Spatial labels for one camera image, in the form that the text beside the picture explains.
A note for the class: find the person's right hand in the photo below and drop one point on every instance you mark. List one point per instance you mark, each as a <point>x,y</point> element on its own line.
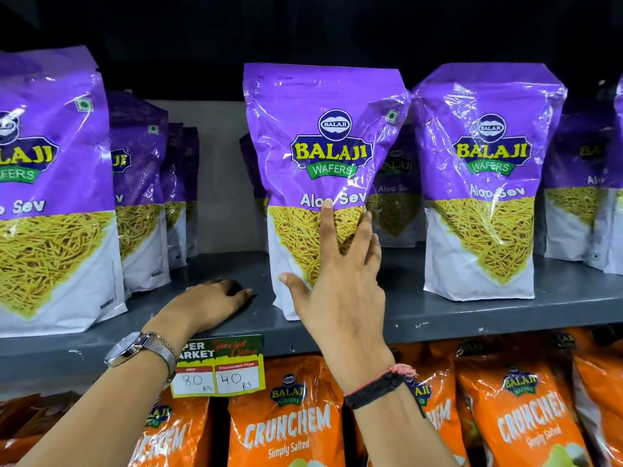
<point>345,311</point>

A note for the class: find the person's left hand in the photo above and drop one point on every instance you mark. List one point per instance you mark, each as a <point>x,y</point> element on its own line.
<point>199,306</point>

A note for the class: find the person's left thumb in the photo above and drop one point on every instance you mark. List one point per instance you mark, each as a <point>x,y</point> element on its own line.
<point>242,295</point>

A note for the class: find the person's right middle finger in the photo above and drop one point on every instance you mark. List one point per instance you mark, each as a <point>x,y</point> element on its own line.
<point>360,238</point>

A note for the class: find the person's right thumb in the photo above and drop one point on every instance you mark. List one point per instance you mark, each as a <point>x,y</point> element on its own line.
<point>294,285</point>

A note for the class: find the purple snack packet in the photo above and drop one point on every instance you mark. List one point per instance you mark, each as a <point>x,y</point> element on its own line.
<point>331,121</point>

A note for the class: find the person's right forearm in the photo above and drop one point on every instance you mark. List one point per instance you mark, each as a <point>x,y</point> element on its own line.
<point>399,432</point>

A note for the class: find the person's left forearm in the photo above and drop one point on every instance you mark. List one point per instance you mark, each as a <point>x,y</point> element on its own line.
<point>102,413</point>

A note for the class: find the green and yellow price tag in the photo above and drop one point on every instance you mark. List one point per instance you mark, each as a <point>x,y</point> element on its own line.
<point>228,364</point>

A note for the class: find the silver wristwatch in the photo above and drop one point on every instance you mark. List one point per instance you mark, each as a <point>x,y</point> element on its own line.
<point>129,347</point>

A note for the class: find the black wristband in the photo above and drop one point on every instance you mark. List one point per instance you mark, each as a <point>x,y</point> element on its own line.
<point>375,390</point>

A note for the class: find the row of orange chip packets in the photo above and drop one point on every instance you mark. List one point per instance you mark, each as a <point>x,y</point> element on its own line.
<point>287,423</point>

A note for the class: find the grey metal shelf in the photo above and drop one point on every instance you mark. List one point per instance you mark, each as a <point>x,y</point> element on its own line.
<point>486,316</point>

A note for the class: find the row of purple packets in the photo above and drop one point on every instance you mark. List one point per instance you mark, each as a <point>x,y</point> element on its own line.
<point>48,165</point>

